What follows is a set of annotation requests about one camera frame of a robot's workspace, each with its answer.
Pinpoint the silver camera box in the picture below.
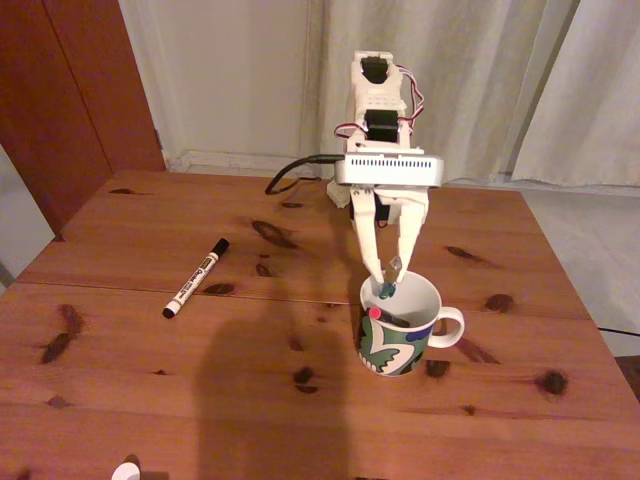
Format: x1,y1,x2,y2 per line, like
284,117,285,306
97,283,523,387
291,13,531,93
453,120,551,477
333,153,448,188

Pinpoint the small white round object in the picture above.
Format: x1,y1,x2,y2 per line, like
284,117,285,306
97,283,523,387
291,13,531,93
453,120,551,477
110,461,143,480

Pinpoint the red white black servo cable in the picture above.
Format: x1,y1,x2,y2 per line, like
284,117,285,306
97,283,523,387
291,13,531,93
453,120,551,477
398,66,428,135
333,121,370,142

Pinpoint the brown wooden door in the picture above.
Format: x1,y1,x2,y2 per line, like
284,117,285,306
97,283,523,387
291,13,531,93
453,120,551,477
0,0,167,242

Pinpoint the white mug with green pattern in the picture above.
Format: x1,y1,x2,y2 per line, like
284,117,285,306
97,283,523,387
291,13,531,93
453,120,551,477
357,268,466,379

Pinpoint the white marker with black cap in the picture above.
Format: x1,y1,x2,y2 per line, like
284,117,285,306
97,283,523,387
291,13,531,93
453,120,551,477
160,237,232,320

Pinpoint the black pen with red end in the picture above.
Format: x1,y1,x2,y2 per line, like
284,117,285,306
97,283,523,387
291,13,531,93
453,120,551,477
367,306,412,331

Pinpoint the black camera cable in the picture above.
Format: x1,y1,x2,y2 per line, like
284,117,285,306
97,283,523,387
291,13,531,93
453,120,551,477
264,153,347,198

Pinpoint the white curtain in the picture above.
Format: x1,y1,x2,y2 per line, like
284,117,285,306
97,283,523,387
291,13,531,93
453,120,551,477
299,0,584,187
508,0,640,190

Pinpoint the clear green pen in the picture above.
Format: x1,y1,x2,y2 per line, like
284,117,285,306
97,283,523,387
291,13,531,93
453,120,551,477
376,255,404,301

